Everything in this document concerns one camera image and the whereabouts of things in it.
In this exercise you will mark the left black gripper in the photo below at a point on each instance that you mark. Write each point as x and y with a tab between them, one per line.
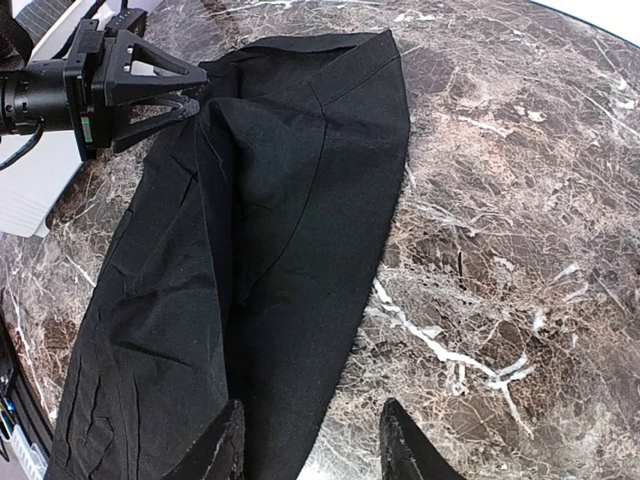
114	67

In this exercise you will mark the white plastic bin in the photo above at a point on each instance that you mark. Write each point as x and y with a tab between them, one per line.
39	153

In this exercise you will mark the black long sleeve shirt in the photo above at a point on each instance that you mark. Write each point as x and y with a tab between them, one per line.
242	267

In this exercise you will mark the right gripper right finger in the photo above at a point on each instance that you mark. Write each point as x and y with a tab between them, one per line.
406	452

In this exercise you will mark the black curved table rail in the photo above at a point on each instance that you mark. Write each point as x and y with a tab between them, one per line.
18	399

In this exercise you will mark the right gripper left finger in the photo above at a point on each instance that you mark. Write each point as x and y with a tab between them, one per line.
218	454

